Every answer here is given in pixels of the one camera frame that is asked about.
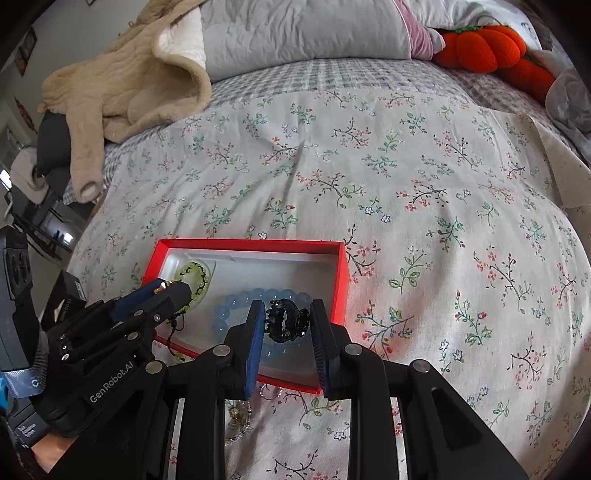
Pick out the orange pumpkin plush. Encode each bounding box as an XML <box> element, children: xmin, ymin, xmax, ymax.
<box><xmin>433</xmin><ymin>25</ymin><xmax>555</xmax><ymax>105</ymax></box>

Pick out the beige fleece jacket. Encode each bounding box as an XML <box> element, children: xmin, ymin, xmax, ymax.
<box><xmin>38</xmin><ymin>1</ymin><xmax>211</xmax><ymax>203</ymax></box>

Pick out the grey quilted pillow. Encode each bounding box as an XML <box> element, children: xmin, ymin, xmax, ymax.
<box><xmin>201</xmin><ymin>0</ymin><xmax>445</xmax><ymax>81</ymax></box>

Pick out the gold flower jewelry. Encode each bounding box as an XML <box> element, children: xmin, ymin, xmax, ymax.
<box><xmin>224</xmin><ymin>400</ymin><xmax>252</xmax><ymax>446</ymax></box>

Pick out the crumpled grey white cloth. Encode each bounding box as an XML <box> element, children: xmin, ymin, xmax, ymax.
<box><xmin>543</xmin><ymin>51</ymin><xmax>590</xmax><ymax>165</ymax></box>

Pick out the black camera box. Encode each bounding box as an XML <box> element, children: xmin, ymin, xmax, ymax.
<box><xmin>40</xmin><ymin>270</ymin><xmax>87</xmax><ymax>332</ymax></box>

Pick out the black chair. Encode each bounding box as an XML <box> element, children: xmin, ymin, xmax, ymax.
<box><xmin>5</xmin><ymin>112</ymin><xmax>93</xmax><ymax>259</ymax></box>

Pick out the light blue bead bracelet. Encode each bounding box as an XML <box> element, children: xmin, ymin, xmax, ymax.
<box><xmin>210</xmin><ymin>287</ymin><xmax>316</xmax><ymax>365</ymax></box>

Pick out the green bead bracelet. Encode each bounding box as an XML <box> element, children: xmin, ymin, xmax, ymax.
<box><xmin>177</xmin><ymin>260</ymin><xmax>215</xmax><ymax>305</ymax></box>

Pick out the red jewelry box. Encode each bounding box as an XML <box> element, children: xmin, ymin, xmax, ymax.
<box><xmin>140</xmin><ymin>237</ymin><xmax>350</xmax><ymax>396</ymax></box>

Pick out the person's left hand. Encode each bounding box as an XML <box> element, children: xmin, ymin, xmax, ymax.
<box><xmin>32</xmin><ymin>433</ymin><xmax>76</xmax><ymax>473</ymax></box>

